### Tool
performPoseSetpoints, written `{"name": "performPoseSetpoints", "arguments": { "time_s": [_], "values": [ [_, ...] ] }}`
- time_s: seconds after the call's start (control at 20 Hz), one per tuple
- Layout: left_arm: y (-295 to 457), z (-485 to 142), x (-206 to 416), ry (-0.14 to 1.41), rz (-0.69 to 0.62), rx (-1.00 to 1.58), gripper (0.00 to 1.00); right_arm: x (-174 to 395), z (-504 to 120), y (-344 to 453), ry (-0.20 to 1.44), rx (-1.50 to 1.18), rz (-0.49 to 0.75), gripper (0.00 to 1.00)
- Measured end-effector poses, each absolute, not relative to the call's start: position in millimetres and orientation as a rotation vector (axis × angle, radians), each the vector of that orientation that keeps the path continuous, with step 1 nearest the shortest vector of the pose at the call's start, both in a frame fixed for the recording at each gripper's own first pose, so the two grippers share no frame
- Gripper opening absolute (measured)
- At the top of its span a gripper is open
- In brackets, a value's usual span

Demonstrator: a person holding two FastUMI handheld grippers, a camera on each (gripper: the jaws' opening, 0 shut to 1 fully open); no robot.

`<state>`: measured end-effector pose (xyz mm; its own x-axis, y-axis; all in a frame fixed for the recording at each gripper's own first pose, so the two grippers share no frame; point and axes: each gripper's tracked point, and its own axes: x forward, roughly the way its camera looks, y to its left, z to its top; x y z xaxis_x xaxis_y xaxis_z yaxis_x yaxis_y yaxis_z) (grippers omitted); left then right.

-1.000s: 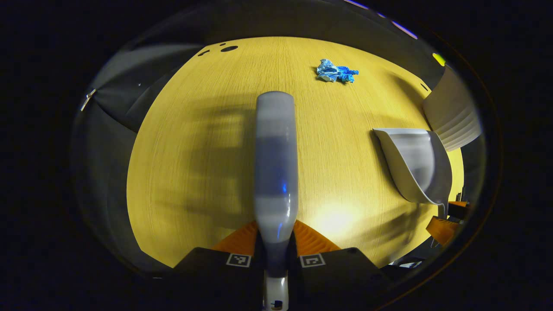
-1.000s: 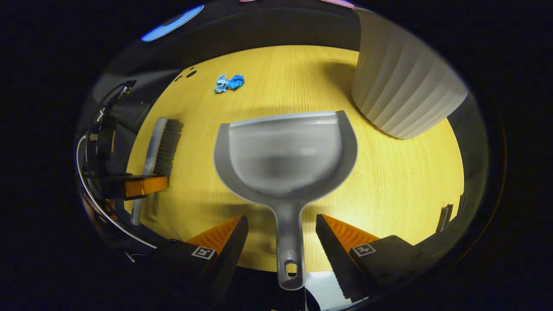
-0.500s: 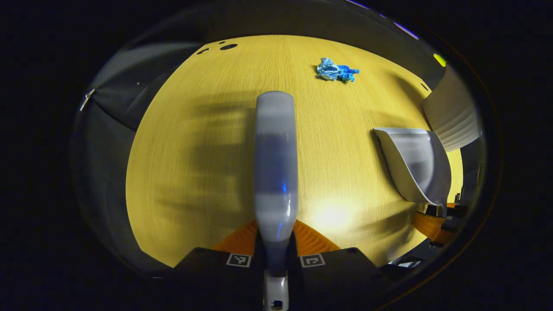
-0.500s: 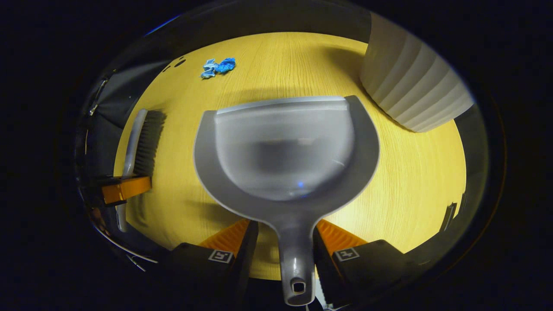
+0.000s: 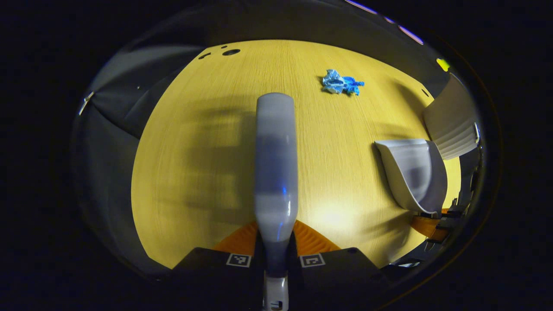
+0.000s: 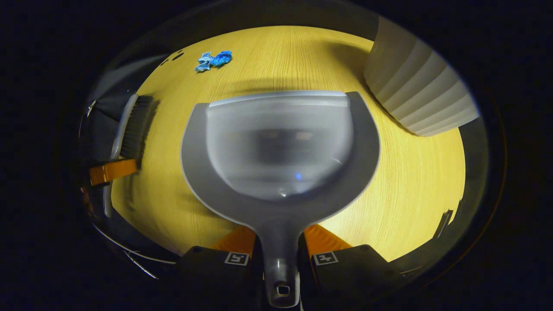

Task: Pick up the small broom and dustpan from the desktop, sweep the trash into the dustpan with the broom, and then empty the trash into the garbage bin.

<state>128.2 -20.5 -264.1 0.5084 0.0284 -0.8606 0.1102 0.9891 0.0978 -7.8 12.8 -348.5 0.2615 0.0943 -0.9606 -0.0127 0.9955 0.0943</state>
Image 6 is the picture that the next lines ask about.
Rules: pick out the small grey broom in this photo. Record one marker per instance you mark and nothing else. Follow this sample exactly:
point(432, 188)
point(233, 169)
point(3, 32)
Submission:
point(136, 125)

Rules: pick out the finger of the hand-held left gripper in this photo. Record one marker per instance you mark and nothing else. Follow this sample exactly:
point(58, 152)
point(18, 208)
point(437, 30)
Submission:
point(114, 169)

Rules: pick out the grey dustpan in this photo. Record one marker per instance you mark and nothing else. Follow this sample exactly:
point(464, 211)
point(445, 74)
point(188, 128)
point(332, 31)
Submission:
point(281, 142)

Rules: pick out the light blue paper trash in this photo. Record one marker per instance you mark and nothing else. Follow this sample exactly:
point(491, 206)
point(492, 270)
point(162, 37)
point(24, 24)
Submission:
point(204, 62)

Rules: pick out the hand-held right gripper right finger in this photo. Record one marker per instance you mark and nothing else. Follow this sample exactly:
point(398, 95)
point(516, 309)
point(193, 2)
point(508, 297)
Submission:
point(350, 276)

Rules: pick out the white ribbed garbage bin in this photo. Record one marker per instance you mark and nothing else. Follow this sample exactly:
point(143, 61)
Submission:
point(414, 82)

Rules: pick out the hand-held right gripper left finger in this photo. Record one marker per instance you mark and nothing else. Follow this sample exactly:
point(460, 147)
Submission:
point(216, 276)

